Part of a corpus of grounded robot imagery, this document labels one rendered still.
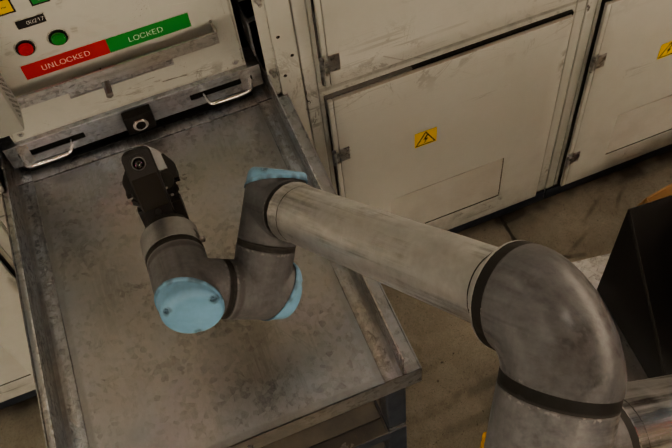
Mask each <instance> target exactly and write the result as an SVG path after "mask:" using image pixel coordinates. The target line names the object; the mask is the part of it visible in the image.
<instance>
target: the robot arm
mask: <svg viewBox="0 0 672 448"><path fill-rule="evenodd" d="M121 161H122V164H123V166H124V169H125V172H124V175H123V179H122V184H123V187H124V189H125V191H126V196H127V198H128V199H130V198H133V199H132V200H131V201H132V203H133V205H134V206H138V207H137V209H138V213H139V215H140V218H141V220H142V222H143V224H144V226H145V230H144V232H143V233H142V235H141V239H140V245H141V250H142V254H143V258H144V262H145V265H146V267H147V270H148V274H149V278H150V282H151V286H152V289H153V293H154V303H155V306H156V308H157V310H158V312H159V314H160V317H161V319H162V321H163V323H164V324H165V325H166V326H167V327H169V328H170V329H172V330H174V331H176V332H180V333H187V334H191V333H197V332H200V331H205V330H207V329H210V328H211V327H213V326H214V325H215V324H217V323H218V322H219V320H220V319H227V320H262V321H270V320H277V319H285V318H287V317H289V316H290V315H291V314H292V313H293V312H294V311H295V310H296V308H297V306H298V304H299V302H300V299H301V295H302V282H303V280H302V274H301V271H300V269H299V267H298V266H297V265H296V264H295V263H294V256H295V248H296V245H297V246H299V247H301V248H304V249H306V250H308V251H310V252H313V253H315V254H317V255H319V256H322V257H324V258H326V259H328V260H330V261H333V262H335V263H337V264H339V265H342V266H344V267H346V268H348V269H351V270H353V271H355V272H357V273H360V274H362V275H364V276H366V277H369V278H371V279H373V280H375V281H378V282H380V283H382V284H384V285H387V286H389V287H391V288H393V289H396V290H398V291H400V292H402V293H404V294H407V295H409V296H411V297H413V298H416V299H418V300H420V301H422V302H425V303H427V304H429V305H431V306H434V307H436V308H438V309H440V310H443V311H445V312H447V313H449V314H452V315H454V316H456V317H458V318H461V319H463V320H465V321H467V322H470V323H471V326H472V329H473V332H474V333H475V335H476V337H477V338H478V339H479V341H480V342H481V343H483V344H484V345H485V346H487V347H489V348H491V349H493V350H495V351H496V353H497V355H498V358H499V364H500V366H499V371H498V376H497V380H496V385H495V391H494V396H493V401H492V406H491V411H490V417H489V422H488V427H487V432H486V437H485V442H484V448H672V375H666V376H660V377H654V378H648V379H642V380H636V381H630V382H627V371H626V359H625V355H624V352H623V348H622V344H621V340H620V336H619V333H618V331H617V328H616V326H615V324H614V321H613V319H612V317H611V314H610V312H609V310H608V308H607V307H606V305H605V303H604V302H603V300H602V298H601V297H600V295H599V293H598V291H597V290H596V289H595V288H594V286H593V285H592V284H591V283H590V281H589V280H588V279H587V277H586V276H585V275H584V274H583V273H582V272H581V271H580V270H579V269H578V268H577V267H576V266H575V265H574V264H573V263H572V262H570V261H569V260H568V259H567V258H566V257H564V256H563V255H562V254H560V253H558V252H556V251H555V250H553V249H551V248H548V247H546V246H543V245H540V244H537V243H533V242H530V241H526V240H514V241H510V242H507V243H505V244H503V245H501V246H500V247H497V246H494V245H491V244H487V243H484V242H481V241H478V240H475V239H472V238H469V237H466V236H463V235H460V234H456V233H453V232H450V231H447V230H444V229H441V228H438V227H435V226H432V225H428V224H425V223H422V222H419V221H416V220H413V219H410V218H407V217H404V216H400V215H397V214H394V213H391V212H388V211H385V210H382V209H379V208H376V207H372V206H369V205H366V204H363V203H360V202H357V201H354V200H351V199H348V198H345V197H341V196H338V195H335V194H332V193H329V192H326V191H323V190H320V189H317V188H313V187H311V186H310V185H308V184H307V183H308V180H307V175H306V173H305V172H300V171H292V170H284V169H275V168H265V167H252V168H251V169H250V170H249V171H248V175H247V180H246V182H245V184H244V188H245V192H244V198H243V205H242V211H241V218H240V224H239V231H238V238H237V242H236V249H235V256H234V259H220V258H208V257H207V254H206V251H205V248H204V246H203V244H202V242H205V237H204V236H200V235H199V233H198V230H197V227H196V225H195V224H194V223H193V222H192V221H191V220H189V217H188V214H187V211H186V208H185V205H184V202H183V199H182V197H181V195H180V193H179V192H178V190H179V187H178V185H177V184H176V182H178V181H180V178H179V173H178V170H177V167H176V165H175V163H174V162H173V161H172V160H171V159H170V158H168V157H167V156H166V155H164V154H163V153H161V152H159V151H158V150H156V149H154V148H152V147H149V146H146V145H143V146H139V147H137V148H134V149H132V150H129V151H126V152H124V153H123V155H122V159H121Z"/></svg>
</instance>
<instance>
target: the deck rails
mask: <svg viewBox="0 0 672 448"><path fill-rule="evenodd" d="M268 82H269V86H270V91H271V96H272V99H270V100H267V101H264V102H261V103H258V105H259V107H260V109H261V112H262V114H263V116H264V118H265V120H266V123H267V125H268V127H269V129H270V131H271V134H272V136H273V138H274V140H275V142H276V145H277V147H278V149H279V151H280V153H281V156H282V158H283V160H284V162H285V164H286V167H287V169H288V170H292V171H300V172H305V173H306V175H307V180H308V183H307V184H308V185H310V186H311V187H313V188H317V189H320V190H323V189H322V187H321V185H320V183H319V181H318V178H317V176H316V174H315V172H314V170H313V168H312V166H311V164H310V162H309V160H308V158H307V155H306V153H305V151H304V149H303V147H302V145H301V143H300V141H299V139H298V137H297V135H296V133H295V130H294V128H293V126H292V124H291V122H290V120H289V118H288V116H287V114H286V112H285V110H284V107H283V105H282V103H281V101H280V99H279V97H278V95H277V93H276V91H275V89H274V87H273V85H272V82H271V80H270V78H269V77H268ZM3 172H4V177H5V183H6V188H7V194H8V199H9V205H10V210H11V215H12V221H13V226H14V232H15V237H16V243H17V248H18V254H19V259H20V264H21V270H22V275H23V281H24V286H25V292H26V297H27V303H28V308H29V313H30V319H31V324H32V330H33V335H34V341H35V346H36V352H37V357H38V362H39V368H40V373H41V379H42V384H43V390H44V395H45V400H46V406H47V411H48V417H49V422H50V428H51V433H52V439H53V444H54V448H90V447H89V442H88V437H87V432H86V428H85V423H84V418H83V413H82V409H81V404H80V399H79V394H78V390H77V385H76V380H75V375H74V371H73V366H72V361H71V356H70V352H69V347H68V342H67V337H66V333H65V328H64V323H63V318H62V314H61V309H60V304H59V299H58V295H57V290H56V285H55V280H54V276H53V271H52V266H51V261H50V257H49V252H48V247H47V242H46V238H45V233H44V228H43V223H42V219H41V214H40V209H39V204H38V200H37V195H36V190H35V185H34V182H30V183H28V184H25V185H22V186H19V187H18V186H17V185H16V184H15V182H14V181H13V179H12V178H11V176H10V175H9V174H8V172H7V171H6V169H5V168H3ZM329 261H330V260H329ZM330 263H331V265H332V268H333V270H334V272H335V274H336V276H337V279H338V281H339V283H340V285H341V287H342V290H343V292H344V294H345V296H346V298H347V301H348V303H349V305H350V307H351V309H352V312H353V314H354V316H355V318H356V320H357V323H358V325H359V327H360V329H361V331H362V334H363V336H364V338H365V340H366V342H367V345H368V347H369V349H370V351H371V353H372V356H373V358H374V360H375V362H376V364H377V367H378V369H379V371H380V373H381V375H382V378H383V380H384V382H385V383H387V382H389V381H392V380H394V379H397V378H399V377H402V376H404V375H406V374H407V372H406V370H405V368H404V358H403V356H402V354H401V352H400V350H399V347H398V345H397V343H396V341H395V339H394V337H393V335H392V333H391V331H390V329H389V327H388V324H387V322H386V320H385V318H384V316H383V314H382V312H381V310H380V308H379V306H378V304H377V302H376V299H375V297H374V295H373V293H372V291H371V289H370V287H369V285H368V283H367V281H366V279H365V276H364V275H362V274H360V273H357V272H355V271H353V270H351V269H348V268H346V267H344V266H342V265H339V264H337V263H335V262H333V261H330Z"/></svg>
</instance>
